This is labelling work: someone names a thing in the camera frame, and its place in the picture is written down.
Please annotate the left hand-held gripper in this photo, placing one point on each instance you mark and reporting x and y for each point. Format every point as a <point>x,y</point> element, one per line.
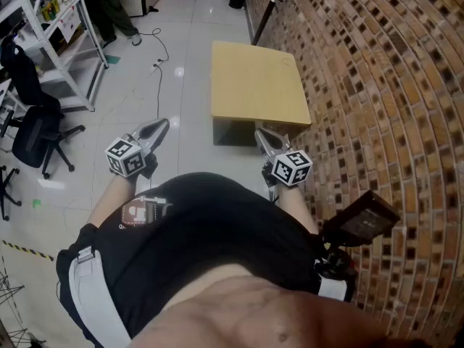
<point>125,158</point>

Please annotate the white metal shelf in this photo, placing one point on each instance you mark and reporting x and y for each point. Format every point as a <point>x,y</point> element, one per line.
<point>72,71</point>

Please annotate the person's black shirt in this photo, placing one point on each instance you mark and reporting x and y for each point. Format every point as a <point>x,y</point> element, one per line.
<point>203,230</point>

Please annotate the person's face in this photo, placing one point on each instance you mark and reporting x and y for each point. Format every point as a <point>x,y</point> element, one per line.
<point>272,314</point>

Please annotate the yellow-black floor tape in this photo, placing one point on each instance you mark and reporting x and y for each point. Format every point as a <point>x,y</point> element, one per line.
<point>27,249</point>

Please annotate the white power strip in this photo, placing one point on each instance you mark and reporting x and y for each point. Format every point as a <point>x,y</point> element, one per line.
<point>155,69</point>

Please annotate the black office chair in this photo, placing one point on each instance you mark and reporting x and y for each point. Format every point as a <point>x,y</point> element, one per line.
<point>34,136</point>
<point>4,194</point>

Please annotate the light wooden table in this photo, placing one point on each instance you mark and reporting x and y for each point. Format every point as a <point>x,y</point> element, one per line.
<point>257,82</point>

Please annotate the green floor mat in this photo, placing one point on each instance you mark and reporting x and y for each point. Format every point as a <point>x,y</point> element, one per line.
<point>112,59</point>

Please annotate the black body-worn monitor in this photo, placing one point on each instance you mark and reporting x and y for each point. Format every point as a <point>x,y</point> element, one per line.
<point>362,218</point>

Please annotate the white paper sign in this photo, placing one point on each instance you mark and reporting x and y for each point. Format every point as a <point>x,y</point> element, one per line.
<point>69,25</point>

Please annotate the person's right forearm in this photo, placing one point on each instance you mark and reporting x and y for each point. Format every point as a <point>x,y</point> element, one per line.
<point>297,205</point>

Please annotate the black coat rack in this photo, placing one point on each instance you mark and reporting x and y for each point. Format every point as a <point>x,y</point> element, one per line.
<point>268,11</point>

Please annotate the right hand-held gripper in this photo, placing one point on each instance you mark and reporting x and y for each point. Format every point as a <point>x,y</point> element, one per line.
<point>291,169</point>

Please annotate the person's left forearm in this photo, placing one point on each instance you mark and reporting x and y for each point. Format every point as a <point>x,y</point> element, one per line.
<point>112,198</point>

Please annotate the group of small bottles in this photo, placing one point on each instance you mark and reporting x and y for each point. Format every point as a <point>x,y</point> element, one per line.
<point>50,9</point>

